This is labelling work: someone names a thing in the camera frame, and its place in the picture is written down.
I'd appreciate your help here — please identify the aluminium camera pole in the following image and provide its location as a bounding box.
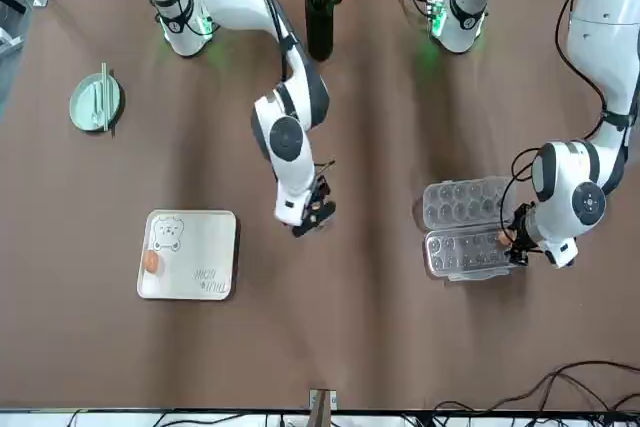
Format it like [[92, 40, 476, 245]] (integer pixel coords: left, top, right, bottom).
[[308, 388, 338, 427]]

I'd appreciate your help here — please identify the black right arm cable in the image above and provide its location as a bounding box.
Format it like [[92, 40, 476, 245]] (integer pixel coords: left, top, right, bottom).
[[252, 0, 337, 173]]

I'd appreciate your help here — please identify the cream-white bear print tray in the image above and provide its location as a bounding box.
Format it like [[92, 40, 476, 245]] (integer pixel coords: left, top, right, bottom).
[[135, 209, 238, 303]]

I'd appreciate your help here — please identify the black cylindrical vase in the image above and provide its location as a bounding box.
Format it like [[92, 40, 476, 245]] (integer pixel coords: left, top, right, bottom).
[[305, 0, 335, 63]]

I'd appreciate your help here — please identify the pale green round plate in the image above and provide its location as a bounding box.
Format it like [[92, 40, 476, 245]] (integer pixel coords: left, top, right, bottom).
[[68, 72, 125, 134]]

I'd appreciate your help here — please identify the clear plastic egg carton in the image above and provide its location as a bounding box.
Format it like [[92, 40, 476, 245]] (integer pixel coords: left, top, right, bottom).
[[422, 175, 522, 282]]

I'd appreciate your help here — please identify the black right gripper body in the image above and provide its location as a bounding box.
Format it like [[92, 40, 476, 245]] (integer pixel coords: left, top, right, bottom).
[[292, 175, 337, 239]]

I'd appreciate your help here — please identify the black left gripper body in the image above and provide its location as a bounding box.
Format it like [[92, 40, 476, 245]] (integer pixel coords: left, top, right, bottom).
[[509, 202, 532, 268]]

